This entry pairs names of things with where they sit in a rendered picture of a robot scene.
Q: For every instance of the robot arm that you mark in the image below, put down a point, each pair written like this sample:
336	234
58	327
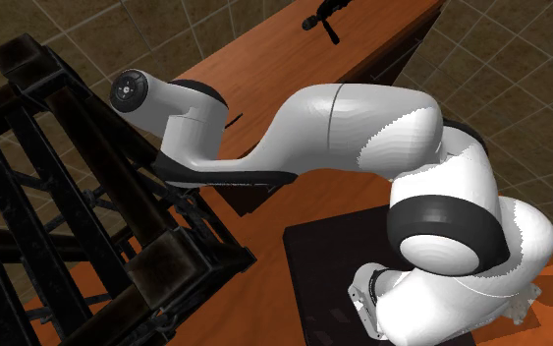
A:
376	124

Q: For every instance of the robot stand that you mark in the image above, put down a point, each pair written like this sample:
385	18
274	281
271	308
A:
324	268

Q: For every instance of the brown wooden table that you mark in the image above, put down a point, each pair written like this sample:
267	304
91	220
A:
281	62

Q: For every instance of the black metal frame rack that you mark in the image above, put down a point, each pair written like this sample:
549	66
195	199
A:
108	172

